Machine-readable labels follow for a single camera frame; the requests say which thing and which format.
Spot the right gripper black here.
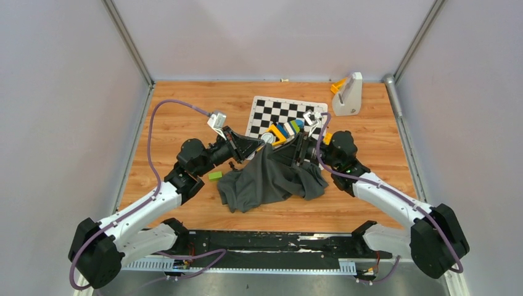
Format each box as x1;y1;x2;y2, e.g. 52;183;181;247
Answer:
267;128;340;169

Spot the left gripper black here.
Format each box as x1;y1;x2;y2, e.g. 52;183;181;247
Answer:
195;126;264;177

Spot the grey t-shirt garment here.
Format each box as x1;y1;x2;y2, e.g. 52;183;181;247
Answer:
217;144;328;213

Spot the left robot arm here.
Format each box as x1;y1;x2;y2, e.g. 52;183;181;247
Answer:
68;126;265;290

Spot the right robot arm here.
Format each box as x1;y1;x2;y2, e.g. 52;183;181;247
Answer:
269;131;470;279

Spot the yellow triangle block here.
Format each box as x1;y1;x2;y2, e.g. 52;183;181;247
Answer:
265;125;287;146

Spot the colourful stacked block tower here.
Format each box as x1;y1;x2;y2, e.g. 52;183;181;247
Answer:
276;119;304;139

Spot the black chess piece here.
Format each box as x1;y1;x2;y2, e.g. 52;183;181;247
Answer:
228;162;240;171

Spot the black white checkerboard mat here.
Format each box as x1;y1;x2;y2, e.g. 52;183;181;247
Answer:
245;96;327;143

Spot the green rectangular block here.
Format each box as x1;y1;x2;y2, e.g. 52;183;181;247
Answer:
208;171;223;181

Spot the white wedge stand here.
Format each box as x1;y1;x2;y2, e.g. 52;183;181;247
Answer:
332;72;363;117

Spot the orange clip behind stand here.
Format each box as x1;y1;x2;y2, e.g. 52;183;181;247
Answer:
330;77;347;94

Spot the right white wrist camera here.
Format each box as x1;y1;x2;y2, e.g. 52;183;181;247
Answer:
303;110;323;138

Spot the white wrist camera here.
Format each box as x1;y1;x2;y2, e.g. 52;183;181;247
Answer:
207;111;226;138
303;110;323;138

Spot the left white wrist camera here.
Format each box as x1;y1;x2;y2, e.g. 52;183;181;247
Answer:
207;111;226;138

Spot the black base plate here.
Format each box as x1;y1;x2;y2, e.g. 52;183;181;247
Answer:
166;231;392;270

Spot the aluminium frame rail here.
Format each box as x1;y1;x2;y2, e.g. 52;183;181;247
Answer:
73;228;471;296

